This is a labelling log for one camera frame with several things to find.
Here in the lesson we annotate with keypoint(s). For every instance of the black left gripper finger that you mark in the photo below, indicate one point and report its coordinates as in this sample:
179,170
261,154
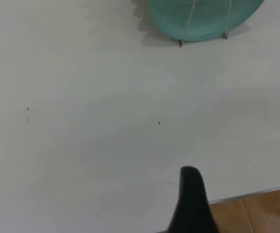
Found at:
193,206

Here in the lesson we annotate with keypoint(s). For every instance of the green round plate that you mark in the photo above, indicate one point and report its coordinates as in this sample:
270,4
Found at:
202,21

